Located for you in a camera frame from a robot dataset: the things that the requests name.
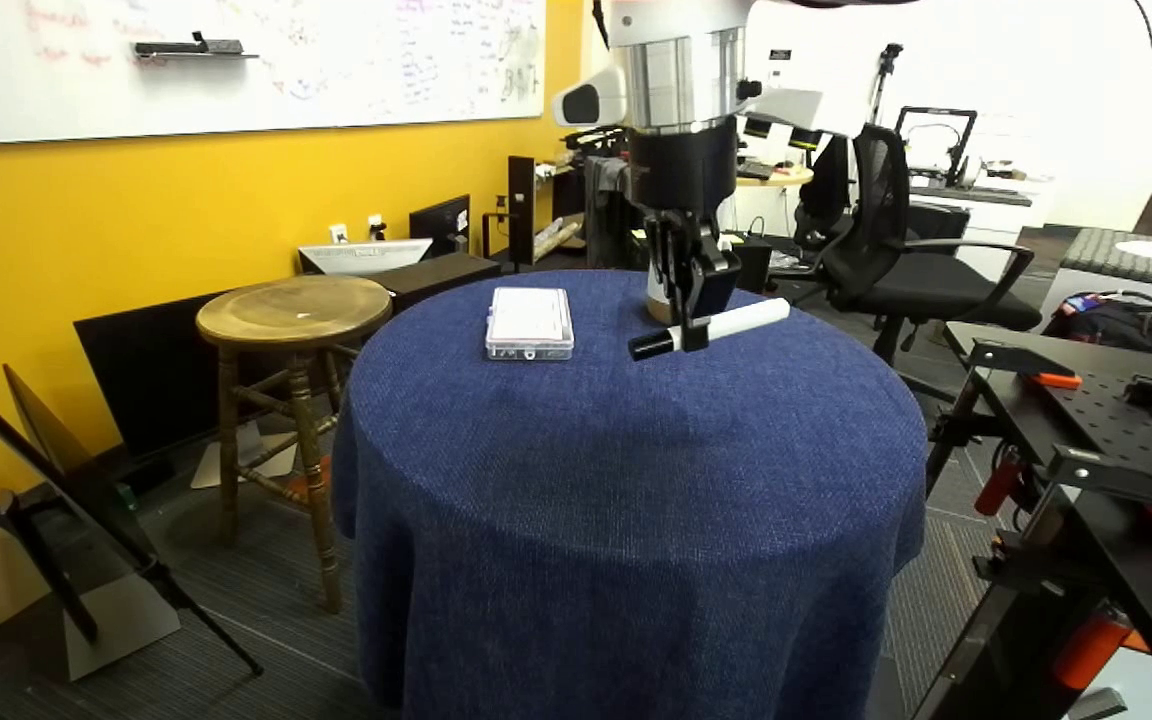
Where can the black whiteboard eraser holder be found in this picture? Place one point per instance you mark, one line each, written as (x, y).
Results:
(189, 50)

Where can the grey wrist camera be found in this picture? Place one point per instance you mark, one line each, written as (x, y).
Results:
(594, 100)

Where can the black perforated metal workbench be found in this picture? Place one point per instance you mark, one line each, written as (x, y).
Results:
(1120, 424)

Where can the round wooden stool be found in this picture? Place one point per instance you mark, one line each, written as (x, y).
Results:
(291, 310)

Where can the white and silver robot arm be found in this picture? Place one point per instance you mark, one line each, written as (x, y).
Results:
(682, 67)

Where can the blue round tablecloth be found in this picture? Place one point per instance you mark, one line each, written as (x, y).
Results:
(628, 534)

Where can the white marker with black cap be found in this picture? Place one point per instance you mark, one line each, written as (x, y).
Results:
(720, 327)

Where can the white shallow tray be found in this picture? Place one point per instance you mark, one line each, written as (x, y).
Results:
(366, 253)

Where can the black tripod stand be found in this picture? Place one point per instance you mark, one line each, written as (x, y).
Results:
(56, 503)

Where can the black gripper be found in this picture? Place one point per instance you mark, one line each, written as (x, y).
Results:
(682, 185)

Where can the black office chair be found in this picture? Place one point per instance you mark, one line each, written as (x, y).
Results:
(910, 262)

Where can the black open frame stand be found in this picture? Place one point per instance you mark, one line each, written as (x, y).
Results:
(939, 141)

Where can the white flat plastic box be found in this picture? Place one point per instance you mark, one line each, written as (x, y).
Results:
(531, 322)

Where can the wall whiteboard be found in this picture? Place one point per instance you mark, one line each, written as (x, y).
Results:
(269, 67)

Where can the black upright speaker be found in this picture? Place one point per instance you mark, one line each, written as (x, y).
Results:
(520, 207)

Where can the black backpack with red trim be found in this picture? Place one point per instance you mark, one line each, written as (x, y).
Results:
(1116, 322)

